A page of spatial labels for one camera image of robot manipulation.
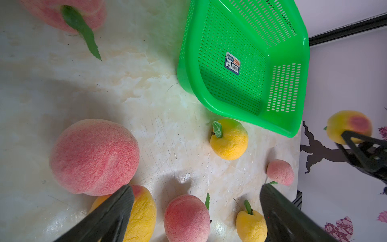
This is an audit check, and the basket barcode sticker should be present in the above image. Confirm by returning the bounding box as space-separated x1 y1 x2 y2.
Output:
224 52 241 75

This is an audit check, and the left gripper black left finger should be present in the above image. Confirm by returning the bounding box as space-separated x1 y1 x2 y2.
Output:
56 185 135 242

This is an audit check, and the yellow peach with red blush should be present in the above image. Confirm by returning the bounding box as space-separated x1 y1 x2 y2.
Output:
326 110 373 145

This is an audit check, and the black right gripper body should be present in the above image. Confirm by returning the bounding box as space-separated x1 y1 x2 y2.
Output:
336 131 387 183

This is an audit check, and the yellow peach near basket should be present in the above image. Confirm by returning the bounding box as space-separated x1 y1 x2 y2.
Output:
210 119 249 160

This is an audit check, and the yellow peach front right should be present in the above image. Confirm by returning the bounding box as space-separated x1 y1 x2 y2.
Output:
236 200 268 242

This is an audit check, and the yellow peach left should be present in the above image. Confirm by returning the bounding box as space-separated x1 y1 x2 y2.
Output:
88 185 157 242

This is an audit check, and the green plastic basket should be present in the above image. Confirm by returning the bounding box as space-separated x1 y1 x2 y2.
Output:
176 0 309 138

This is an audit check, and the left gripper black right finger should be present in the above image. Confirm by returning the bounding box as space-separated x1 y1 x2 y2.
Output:
260 184 336 242

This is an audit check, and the small pink peach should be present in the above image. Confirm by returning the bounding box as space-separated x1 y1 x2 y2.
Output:
267 159 294 186

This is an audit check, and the large pink peach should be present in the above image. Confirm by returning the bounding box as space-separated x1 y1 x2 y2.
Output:
49 119 140 196

